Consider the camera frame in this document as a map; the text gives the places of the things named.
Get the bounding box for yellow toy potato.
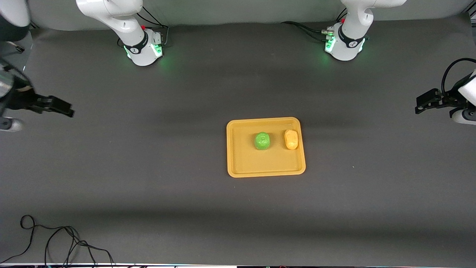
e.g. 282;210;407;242
284;129;299;150

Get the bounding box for green toy apple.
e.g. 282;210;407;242
254;132;271;151

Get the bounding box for yellow plastic tray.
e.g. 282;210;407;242
226;117;306;178

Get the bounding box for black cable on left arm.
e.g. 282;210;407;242
441;57;476;94

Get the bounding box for loose black cable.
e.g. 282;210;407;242
0;215;116;268

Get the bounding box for black cables at right arm base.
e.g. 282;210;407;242
136;6;170;47

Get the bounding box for black cables at arm base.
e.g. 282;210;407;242
282;21;332;42
136;6;170;47

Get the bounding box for black cables at left arm base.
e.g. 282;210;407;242
282;21;332;42

